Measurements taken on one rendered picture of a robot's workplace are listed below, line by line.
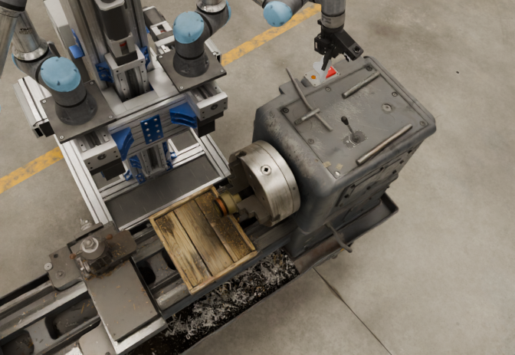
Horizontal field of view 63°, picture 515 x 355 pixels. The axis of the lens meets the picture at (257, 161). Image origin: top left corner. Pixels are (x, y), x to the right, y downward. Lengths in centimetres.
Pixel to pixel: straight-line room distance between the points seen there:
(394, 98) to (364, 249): 129
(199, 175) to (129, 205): 45
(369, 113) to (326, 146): 24
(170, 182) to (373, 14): 244
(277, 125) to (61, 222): 172
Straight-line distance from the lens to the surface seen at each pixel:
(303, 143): 155
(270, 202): 149
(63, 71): 162
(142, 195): 262
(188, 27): 170
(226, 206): 156
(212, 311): 200
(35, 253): 288
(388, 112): 173
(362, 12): 412
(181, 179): 264
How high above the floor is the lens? 254
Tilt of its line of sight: 60 degrees down
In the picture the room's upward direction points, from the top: 9 degrees clockwise
